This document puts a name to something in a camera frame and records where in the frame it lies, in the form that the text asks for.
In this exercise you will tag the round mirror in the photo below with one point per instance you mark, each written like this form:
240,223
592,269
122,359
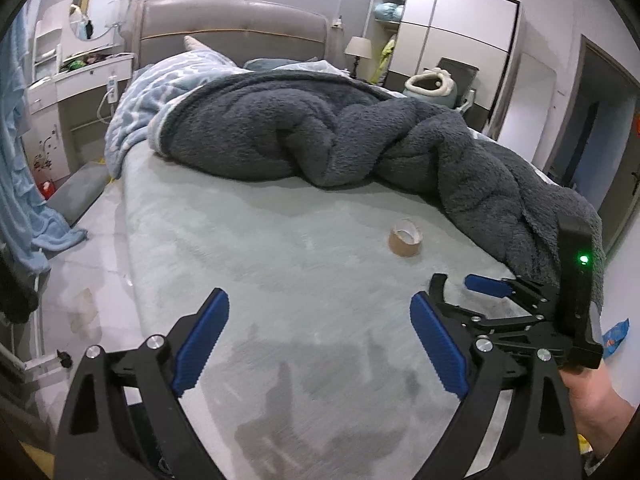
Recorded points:
100,0

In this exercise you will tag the white wardrobe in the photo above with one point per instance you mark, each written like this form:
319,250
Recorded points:
450,20

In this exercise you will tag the grey door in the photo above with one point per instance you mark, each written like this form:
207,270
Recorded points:
625,205

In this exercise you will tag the person's right forearm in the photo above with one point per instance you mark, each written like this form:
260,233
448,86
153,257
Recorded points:
595,405

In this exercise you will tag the table lamp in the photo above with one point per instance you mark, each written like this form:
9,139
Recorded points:
357,47

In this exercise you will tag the grey fleece blanket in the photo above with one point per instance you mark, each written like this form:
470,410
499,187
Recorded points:
300,125

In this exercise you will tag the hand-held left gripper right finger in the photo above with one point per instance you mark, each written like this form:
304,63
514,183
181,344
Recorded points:
440,345

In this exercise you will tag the white dressing table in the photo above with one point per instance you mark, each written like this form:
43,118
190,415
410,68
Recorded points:
80,90

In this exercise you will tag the small red item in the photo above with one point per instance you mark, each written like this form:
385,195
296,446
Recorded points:
47,188

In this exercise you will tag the red door decoration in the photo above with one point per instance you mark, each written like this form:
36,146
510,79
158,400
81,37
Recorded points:
636,125

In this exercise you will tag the bed with grey-green sheet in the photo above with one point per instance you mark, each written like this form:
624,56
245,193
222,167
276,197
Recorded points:
250,240

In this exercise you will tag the white stand with black knob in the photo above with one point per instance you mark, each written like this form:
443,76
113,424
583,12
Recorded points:
47,362

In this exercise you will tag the blue patterned quilt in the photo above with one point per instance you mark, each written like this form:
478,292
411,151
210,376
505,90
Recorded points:
145,100

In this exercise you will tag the dark chair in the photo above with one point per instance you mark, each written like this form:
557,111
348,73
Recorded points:
462,71

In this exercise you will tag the blue plush toy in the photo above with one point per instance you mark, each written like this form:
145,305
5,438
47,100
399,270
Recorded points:
389,12

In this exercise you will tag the yellow-green garment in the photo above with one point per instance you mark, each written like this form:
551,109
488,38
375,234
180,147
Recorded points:
386,57

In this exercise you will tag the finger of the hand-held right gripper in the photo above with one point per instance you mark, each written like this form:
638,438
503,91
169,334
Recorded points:
440,290
485,285

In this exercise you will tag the dark cloth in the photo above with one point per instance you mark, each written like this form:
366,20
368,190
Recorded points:
17,285

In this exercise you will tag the white and teal pet bed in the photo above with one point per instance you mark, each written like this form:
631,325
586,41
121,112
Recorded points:
427,87

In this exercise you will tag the white power strip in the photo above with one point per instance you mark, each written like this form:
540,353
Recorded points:
112,87

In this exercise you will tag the grey bench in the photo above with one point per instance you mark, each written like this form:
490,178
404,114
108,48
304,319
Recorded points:
80,187

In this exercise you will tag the blue packet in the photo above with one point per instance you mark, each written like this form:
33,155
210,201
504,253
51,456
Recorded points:
616,335

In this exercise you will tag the beige padded headboard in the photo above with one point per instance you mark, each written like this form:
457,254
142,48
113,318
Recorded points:
225,30

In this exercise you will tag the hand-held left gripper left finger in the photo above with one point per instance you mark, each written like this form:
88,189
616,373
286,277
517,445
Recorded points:
200,345

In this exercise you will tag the grey-blue pillow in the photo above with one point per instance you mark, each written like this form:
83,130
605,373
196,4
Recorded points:
280,64

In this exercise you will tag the brown tape roll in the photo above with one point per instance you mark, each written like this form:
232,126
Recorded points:
405,239

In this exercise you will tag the light blue hanging cloth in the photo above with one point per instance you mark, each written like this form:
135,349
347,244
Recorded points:
15,160

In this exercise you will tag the white pillow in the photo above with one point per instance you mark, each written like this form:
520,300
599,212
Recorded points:
205,49

